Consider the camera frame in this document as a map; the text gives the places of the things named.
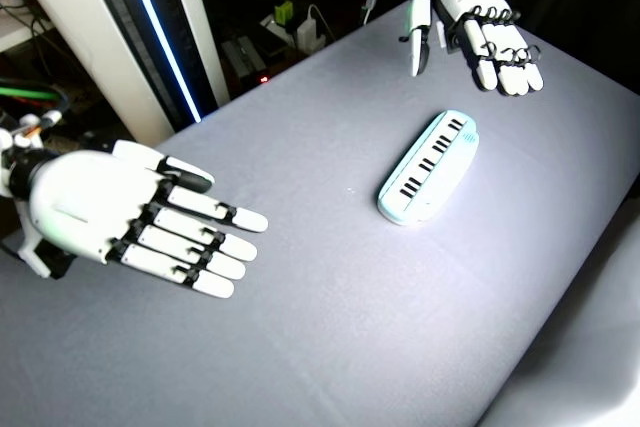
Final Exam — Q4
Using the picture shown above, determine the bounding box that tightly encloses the blue toy piano keyboard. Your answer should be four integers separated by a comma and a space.
376, 109, 481, 227

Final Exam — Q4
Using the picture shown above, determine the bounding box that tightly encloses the white column with blue light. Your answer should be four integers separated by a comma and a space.
4, 0, 231, 146

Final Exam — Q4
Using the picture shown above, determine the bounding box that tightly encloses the black device with red light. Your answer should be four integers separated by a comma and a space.
222, 36, 274, 86

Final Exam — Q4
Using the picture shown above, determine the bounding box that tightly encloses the green yellow plug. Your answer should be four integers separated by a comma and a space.
273, 0, 295, 26

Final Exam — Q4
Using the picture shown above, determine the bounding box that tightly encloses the white power strip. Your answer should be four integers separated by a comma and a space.
259, 14, 321, 51

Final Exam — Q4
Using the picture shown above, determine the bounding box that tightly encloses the white shelf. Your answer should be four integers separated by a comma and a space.
0, 0, 49, 54

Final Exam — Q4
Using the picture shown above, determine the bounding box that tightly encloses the white power adapter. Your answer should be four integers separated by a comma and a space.
296, 4, 326, 51

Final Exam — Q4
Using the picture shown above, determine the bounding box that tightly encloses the green cable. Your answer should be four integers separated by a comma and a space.
0, 77, 64, 103

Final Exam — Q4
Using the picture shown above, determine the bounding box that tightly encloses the grey table cloth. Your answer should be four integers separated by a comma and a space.
0, 0, 640, 427

